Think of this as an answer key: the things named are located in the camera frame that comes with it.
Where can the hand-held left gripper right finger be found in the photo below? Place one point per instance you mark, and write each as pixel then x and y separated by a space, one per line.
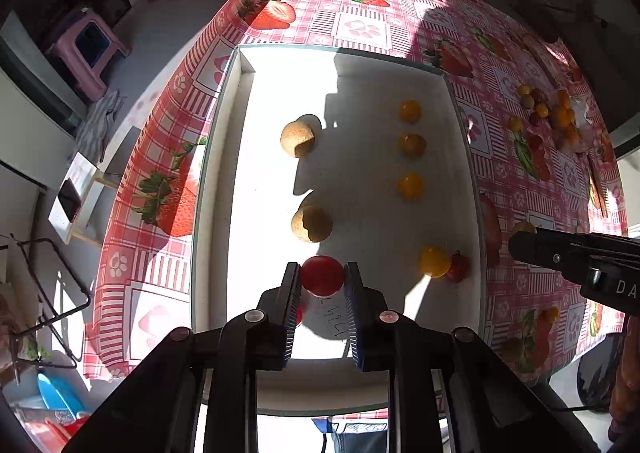
pixel 356 333

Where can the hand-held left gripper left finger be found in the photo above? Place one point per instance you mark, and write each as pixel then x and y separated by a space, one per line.
pixel 290 333

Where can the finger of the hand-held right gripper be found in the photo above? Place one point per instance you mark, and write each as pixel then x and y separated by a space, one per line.
pixel 540 248

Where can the white tray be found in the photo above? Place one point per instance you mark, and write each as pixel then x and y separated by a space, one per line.
pixel 360 213

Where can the curved wooden stick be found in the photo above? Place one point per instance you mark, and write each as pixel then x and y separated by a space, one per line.
pixel 596 185

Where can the person's blue jeans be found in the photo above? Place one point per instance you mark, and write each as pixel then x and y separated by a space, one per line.
pixel 350 435

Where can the clear glass bowl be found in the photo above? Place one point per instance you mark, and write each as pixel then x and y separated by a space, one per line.
pixel 582 125

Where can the bumpy mandarin orange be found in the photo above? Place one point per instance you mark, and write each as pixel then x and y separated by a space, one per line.
pixel 563 97

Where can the white low stand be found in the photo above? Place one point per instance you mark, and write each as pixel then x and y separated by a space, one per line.
pixel 85 213

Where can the blue plastic item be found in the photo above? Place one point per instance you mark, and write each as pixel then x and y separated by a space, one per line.
pixel 60 393

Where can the dark flat tablet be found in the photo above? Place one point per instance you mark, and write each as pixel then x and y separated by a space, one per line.
pixel 69 200

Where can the grey cloth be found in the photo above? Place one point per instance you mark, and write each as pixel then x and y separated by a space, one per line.
pixel 102 123

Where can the red strawberry print tablecloth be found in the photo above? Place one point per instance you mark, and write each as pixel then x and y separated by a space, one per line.
pixel 360 28

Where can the pink plastic stool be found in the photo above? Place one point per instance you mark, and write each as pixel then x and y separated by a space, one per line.
pixel 85 48

